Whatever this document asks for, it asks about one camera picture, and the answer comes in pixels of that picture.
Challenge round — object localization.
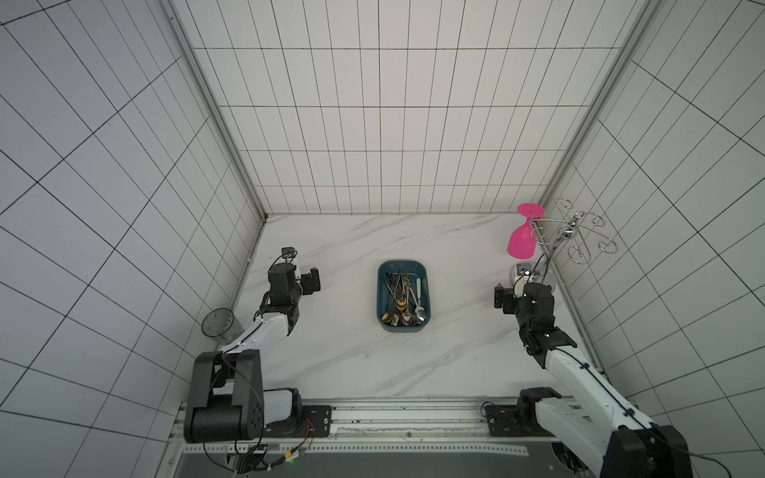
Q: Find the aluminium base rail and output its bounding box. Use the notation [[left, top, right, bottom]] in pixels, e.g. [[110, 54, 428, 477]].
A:
[[166, 396, 653, 461]]

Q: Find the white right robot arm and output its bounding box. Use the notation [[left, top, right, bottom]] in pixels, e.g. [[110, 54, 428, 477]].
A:
[[494, 263, 692, 477]]

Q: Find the gold spoon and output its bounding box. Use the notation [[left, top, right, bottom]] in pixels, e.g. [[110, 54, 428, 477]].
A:
[[382, 274, 402, 327]]

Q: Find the pink plastic goblet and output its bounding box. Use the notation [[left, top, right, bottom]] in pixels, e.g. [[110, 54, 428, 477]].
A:
[[507, 203, 545, 260]]

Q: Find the teal plastic storage box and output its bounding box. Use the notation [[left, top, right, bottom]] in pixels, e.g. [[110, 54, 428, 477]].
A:
[[377, 259, 432, 333]]

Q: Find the copper long spoon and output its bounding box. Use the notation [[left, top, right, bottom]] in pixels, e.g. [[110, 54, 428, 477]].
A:
[[397, 279, 418, 327]]

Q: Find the chrome cup rack stand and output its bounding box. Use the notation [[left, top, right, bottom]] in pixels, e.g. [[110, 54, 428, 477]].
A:
[[509, 197, 619, 274]]

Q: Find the grey mesh cup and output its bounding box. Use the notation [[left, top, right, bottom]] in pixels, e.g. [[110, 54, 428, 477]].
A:
[[201, 308, 244, 346]]

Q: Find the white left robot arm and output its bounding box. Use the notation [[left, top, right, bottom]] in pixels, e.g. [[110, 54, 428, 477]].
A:
[[183, 247, 321, 443]]

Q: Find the white handled silver spoon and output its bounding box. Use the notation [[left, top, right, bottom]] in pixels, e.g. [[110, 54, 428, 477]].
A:
[[416, 278, 426, 324]]

